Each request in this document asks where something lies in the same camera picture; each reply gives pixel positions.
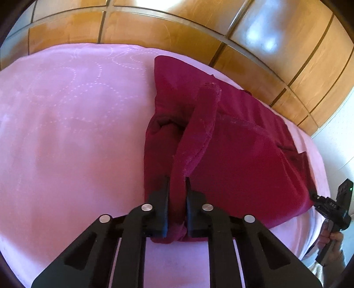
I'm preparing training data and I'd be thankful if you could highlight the pink bedsheet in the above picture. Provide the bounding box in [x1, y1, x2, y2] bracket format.
[0, 43, 331, 288]

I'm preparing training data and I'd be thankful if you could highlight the wooden panelled headboard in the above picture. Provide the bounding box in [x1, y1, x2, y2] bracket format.
[0, 0, 354, 137]

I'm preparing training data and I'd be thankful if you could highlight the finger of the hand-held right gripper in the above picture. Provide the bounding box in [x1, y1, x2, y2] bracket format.
[310, 193, 339, 215]

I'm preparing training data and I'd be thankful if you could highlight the dark red garment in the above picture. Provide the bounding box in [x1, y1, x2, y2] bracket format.
[143, 55, 317, 245]

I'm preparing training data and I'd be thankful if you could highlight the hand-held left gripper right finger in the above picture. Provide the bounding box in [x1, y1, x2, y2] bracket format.
[185, 179, 323, 288]

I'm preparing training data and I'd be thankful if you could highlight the person's right hand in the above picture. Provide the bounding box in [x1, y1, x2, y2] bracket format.
[318, 230, 345, 252]

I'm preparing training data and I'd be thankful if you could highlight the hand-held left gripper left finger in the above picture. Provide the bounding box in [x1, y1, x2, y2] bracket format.
[31, 176, 170, 288]

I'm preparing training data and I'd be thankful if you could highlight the person's right forearm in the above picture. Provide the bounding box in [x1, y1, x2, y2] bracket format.
[330, 245, 347, 270]

